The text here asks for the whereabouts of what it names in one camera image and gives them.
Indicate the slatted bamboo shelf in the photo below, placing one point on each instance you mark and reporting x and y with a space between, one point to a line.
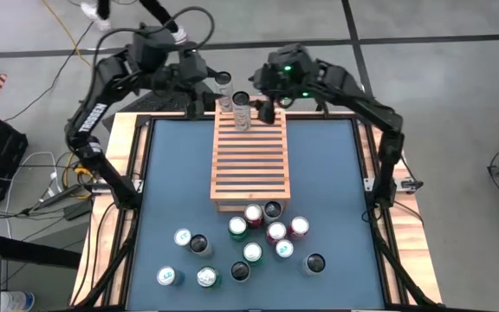
249 196

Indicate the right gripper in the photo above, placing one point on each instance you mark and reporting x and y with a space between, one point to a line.
275 84

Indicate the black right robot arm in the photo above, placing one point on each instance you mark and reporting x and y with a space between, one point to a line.
388 151

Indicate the white and blue container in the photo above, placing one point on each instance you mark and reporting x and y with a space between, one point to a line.
17 302

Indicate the black metal table frame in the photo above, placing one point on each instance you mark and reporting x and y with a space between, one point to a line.
301 117

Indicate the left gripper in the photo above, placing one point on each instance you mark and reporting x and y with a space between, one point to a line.
191 69

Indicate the person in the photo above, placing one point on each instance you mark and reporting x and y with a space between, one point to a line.
158 11

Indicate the black plastic crate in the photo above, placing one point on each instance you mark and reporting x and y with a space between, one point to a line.
2 151

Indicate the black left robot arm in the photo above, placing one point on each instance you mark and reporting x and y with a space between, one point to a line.
102 173

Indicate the black floor beam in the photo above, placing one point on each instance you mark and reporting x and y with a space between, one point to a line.
28 250

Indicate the black clamp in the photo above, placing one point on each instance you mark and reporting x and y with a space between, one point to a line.
324 110

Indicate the white blue Celsius can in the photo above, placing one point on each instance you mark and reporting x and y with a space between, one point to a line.
240 271
315 262
272 210

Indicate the green Sprite can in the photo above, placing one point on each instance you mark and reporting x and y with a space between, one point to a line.
207 276
252 251
237 226

